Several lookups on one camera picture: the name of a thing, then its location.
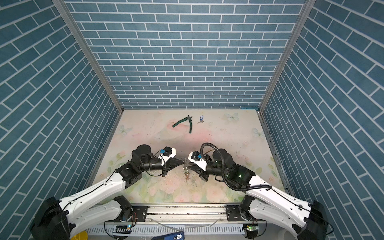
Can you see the white cable duct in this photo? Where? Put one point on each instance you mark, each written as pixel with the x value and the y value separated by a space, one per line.
pixel 156 230

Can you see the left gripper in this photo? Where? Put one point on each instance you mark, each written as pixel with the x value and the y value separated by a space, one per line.
pixel 168 166

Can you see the yellow tape roll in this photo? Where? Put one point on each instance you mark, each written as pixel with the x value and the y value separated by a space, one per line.
pixel 80 236

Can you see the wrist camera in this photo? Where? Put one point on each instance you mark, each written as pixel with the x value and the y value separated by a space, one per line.
pixel 197 158
pixel 166 154

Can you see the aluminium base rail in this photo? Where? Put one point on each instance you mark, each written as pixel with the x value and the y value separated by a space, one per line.
pixel 191 214

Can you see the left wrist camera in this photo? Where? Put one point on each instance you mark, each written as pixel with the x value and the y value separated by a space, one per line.
pixel 166 154

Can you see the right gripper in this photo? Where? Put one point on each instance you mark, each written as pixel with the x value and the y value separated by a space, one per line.
pixel 202 173

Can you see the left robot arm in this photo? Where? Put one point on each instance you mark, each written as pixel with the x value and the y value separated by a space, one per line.
pixel 64 218

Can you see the blue device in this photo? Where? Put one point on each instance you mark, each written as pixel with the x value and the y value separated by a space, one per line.
pixel 171 236

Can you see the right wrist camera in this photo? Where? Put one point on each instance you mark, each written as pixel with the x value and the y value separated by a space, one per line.
pixel 197 158

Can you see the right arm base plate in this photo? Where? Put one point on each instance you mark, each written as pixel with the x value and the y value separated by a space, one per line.
pixel 235 213

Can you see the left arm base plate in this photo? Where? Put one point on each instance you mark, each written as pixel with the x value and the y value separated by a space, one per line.
pixel 137 214

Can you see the blue tagged key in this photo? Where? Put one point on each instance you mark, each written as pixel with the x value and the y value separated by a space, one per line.
pixel 201 120

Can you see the green handled pliers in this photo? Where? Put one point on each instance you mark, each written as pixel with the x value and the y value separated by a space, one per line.
pixel 189 119

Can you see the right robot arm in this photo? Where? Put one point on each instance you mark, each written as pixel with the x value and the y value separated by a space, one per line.
pixel 241 179

